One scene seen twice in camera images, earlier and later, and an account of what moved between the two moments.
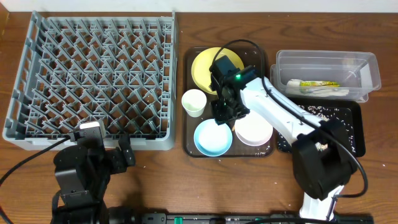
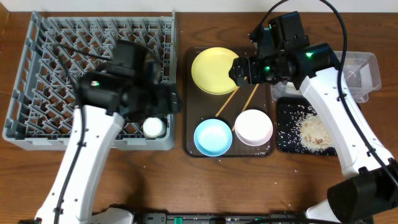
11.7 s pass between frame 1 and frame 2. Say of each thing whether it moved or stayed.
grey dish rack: stayed
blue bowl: stayed
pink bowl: stayed
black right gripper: moved
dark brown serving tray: stayed
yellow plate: stayed
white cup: moved
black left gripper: moved
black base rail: stayed
